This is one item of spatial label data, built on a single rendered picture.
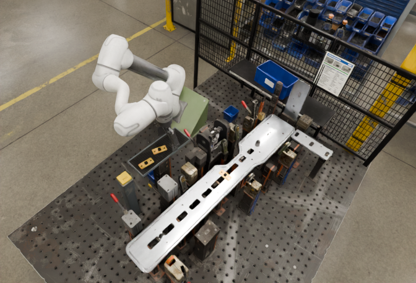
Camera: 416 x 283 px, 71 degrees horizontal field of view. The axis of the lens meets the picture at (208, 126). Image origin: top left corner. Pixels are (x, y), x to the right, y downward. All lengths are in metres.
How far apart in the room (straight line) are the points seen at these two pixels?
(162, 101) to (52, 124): 2.53
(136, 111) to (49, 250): 1.18
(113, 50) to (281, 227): 1.53
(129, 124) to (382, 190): 2.85
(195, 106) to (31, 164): 1.86
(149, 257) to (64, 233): 0.69
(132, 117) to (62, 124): 2.47
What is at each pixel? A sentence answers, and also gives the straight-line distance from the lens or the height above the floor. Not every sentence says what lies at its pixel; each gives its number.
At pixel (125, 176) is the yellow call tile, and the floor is 1.16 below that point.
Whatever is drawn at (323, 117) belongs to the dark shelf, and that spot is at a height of 1.03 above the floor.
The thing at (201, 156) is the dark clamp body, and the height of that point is 1.08.
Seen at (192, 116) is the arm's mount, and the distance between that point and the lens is 2.34.
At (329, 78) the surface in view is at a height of 1.26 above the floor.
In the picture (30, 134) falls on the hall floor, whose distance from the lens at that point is 3.71.
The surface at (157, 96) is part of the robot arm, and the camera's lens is 1.27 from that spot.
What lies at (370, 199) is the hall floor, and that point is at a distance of 3.42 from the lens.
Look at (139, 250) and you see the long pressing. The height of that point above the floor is 1.00.
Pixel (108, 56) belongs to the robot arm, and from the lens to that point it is 1.76.
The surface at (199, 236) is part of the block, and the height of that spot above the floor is 1.03.
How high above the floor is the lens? 2.59
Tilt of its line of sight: 50 degrees down
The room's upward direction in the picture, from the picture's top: 6 degrees clockwise
